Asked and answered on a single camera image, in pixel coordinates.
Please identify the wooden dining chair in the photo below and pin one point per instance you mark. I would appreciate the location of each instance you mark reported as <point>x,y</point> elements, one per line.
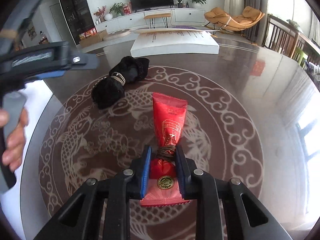
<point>282,37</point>

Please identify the white tv cabinet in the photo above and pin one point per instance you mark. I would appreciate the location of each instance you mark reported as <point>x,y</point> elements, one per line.
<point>179,17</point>

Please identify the small potted plant by tv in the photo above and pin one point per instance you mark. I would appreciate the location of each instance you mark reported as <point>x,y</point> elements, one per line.
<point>179,3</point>

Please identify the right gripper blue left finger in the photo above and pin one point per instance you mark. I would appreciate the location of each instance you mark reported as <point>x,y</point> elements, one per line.
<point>101,209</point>

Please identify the white flat gift box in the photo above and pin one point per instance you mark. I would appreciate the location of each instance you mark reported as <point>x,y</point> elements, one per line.
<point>163,41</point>

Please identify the wooden bench stool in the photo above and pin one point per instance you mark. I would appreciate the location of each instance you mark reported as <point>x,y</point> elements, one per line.
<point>153,17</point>

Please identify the dark glass display cabinet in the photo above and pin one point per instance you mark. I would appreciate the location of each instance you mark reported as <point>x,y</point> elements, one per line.
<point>78,17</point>

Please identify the red flowers in white vase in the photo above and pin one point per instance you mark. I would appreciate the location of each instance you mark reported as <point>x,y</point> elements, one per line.
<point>102,14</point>

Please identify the red snack packet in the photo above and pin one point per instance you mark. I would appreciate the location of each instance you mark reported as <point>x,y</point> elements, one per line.
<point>168,119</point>

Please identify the person's left hand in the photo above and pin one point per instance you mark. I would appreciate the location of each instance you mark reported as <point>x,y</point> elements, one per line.
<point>13,155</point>

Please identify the black velvet scrunchie far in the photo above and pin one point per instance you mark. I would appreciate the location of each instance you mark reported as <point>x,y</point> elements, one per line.
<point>110,89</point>

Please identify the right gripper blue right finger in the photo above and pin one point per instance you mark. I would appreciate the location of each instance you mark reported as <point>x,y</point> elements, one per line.
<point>224,206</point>

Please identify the cardboard box on floor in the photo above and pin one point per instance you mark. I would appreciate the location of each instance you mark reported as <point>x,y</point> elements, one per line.
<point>96,38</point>

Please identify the grey curtain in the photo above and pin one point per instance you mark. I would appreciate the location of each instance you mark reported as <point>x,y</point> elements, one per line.
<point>257,32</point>

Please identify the green potted plant left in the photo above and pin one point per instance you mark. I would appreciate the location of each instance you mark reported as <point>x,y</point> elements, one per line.
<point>117,9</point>

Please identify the orange rocking lounge chair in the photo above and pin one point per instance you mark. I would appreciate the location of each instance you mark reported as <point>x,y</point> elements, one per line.
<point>223,20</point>

